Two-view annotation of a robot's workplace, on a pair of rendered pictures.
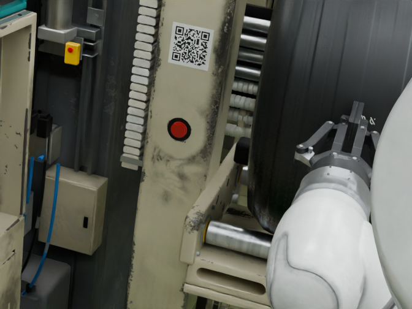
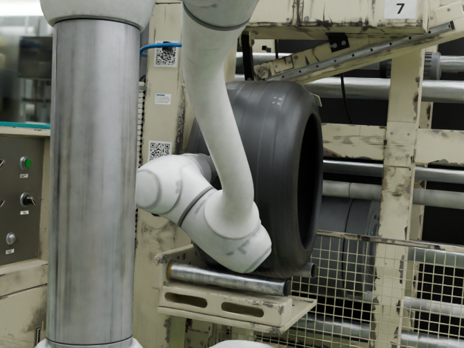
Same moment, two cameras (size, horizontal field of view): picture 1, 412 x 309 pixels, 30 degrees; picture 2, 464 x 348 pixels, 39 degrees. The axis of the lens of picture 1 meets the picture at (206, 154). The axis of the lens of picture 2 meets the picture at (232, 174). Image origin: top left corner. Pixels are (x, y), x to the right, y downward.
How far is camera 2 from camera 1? 0.76 m
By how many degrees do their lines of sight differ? 23
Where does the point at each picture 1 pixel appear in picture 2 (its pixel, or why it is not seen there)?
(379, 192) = not seen: outside the picture
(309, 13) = not seen: hidden behind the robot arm
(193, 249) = (159, 277)
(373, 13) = (244, 107)
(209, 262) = (171, 287)
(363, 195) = (200, 161)
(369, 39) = (242, 119)
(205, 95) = not seen: hidden behind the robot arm
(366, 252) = (184, 170)
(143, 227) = (138, 281)
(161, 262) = (150, 306)
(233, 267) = (186, 288)
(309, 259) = (146, 166)
